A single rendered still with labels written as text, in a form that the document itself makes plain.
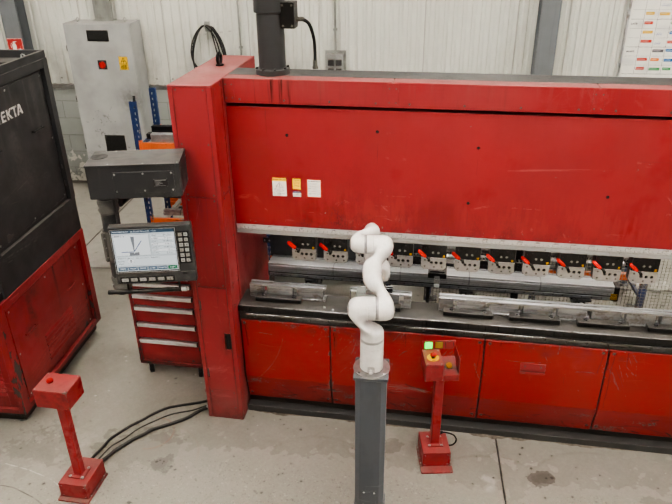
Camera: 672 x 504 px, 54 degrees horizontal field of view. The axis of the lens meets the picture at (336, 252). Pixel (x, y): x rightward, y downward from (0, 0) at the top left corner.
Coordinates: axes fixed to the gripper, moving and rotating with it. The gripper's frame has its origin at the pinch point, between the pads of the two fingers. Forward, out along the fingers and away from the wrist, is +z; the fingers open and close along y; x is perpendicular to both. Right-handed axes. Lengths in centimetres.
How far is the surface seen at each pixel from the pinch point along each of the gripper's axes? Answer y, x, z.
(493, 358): -77, 33, 23
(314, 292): 38.3, 4.5, 8.1
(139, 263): 126, 18, -60
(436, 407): -44, 67, 23
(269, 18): 60, -107, -116
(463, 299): -56, 2, 5
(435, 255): -37.1, -15.9, -18.4
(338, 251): 22.1, -14.8, -17.1
